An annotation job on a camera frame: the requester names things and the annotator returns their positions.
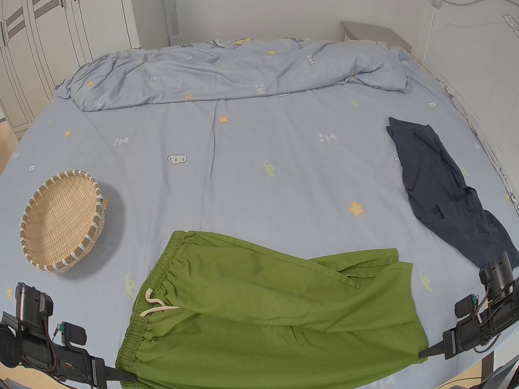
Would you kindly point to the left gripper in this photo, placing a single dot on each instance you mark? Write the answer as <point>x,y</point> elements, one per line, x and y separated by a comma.
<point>69,363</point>

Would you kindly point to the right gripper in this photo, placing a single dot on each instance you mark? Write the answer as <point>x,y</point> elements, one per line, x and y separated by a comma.
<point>472,334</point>

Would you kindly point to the green shorts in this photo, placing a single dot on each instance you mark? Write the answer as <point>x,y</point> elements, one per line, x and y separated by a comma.
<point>263,318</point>

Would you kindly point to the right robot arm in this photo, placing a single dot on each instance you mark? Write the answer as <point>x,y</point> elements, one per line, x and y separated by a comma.
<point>498,274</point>

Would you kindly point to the round woven basket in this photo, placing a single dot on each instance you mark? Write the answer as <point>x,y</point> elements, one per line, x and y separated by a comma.
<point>56,217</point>

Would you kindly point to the dark blue garment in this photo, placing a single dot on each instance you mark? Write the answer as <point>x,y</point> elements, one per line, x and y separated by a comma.
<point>429,168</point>

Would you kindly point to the bed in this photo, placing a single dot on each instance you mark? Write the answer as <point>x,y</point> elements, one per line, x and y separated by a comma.
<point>243,156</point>

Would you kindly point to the grey bedside table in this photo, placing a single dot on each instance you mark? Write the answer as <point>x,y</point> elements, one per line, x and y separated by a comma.
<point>365,30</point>

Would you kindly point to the pale blue quilt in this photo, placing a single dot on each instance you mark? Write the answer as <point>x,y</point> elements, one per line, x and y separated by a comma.
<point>243,71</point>

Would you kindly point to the white wardrobe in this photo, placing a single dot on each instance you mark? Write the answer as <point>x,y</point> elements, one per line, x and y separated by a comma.
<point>40,35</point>

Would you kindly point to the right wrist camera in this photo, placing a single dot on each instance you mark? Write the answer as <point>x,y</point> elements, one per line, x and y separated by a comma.
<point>465,306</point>

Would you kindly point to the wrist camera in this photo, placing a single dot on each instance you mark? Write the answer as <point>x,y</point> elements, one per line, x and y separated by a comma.
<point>75,334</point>
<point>465,306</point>

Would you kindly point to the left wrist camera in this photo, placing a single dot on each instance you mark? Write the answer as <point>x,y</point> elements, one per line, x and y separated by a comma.
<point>75,334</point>

